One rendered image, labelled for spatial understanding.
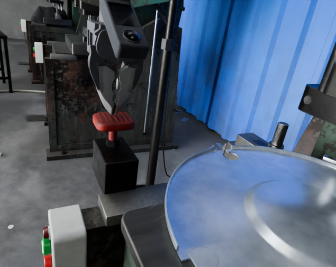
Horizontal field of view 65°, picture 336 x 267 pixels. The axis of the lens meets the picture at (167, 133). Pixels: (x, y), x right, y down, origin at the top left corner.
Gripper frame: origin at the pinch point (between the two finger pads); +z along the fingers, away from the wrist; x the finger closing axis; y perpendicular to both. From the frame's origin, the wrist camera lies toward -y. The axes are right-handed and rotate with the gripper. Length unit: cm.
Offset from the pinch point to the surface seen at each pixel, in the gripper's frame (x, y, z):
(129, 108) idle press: -46, 118, 46
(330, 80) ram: -11.6, -28.7, -13.3
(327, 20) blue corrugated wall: -135, 60, -24
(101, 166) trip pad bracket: 3.0, -4.0, 9.2
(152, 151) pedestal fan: -35, 53, 42
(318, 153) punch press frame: -40.0, -14.9, 5.7
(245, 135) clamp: -22.2, -10.6, 2.1
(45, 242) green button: 12.7, -9.6, 18.3
